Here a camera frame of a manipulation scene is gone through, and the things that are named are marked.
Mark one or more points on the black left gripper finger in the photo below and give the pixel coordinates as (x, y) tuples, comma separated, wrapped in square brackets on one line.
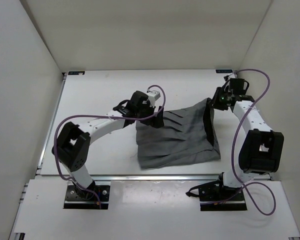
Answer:
[(158, 120), (148, 122)]

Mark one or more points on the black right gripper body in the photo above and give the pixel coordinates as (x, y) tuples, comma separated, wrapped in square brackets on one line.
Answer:
[(220, 99)]

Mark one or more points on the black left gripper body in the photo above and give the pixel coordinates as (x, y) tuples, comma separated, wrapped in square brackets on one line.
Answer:
[(146, 111)]

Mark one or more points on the grey pleated skirt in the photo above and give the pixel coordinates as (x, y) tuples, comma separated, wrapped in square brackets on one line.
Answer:
[(187, 137)]

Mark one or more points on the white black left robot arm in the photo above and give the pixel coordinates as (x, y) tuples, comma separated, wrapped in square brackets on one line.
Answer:
[(72, 141)]

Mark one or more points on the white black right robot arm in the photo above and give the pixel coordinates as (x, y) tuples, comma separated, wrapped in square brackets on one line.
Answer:
[(261, 151)]

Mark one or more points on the right blue table label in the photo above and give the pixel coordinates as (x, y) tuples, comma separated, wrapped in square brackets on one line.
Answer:
[(224, 71)]

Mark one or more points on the blue table label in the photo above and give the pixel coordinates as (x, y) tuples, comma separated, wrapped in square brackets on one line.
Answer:
[(224, 71), (76, 73)]

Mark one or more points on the left blue table label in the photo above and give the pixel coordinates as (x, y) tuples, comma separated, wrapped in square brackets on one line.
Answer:
[(76, 73)]

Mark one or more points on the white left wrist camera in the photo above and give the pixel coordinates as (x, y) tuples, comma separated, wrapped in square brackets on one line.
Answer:
[(153, 95)]

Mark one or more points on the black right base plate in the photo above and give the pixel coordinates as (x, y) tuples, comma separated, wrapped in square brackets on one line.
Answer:
[(215, 197)]

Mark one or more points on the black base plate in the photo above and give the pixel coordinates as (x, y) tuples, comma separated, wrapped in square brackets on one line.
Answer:
[(78, 199), (215, 197)]

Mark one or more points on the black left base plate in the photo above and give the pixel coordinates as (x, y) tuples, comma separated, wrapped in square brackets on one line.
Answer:
[(78, 199)]

